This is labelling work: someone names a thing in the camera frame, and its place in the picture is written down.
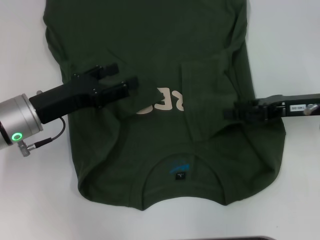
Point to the dark green FREE t-shirt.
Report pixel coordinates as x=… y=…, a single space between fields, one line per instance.
x=155 y=37

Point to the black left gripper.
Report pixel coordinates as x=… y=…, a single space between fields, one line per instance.
x=62 y=100

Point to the dark rounded base edge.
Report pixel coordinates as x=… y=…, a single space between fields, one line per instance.
x=252 y=238

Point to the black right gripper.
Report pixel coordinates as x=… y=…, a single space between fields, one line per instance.
x=275 y=107

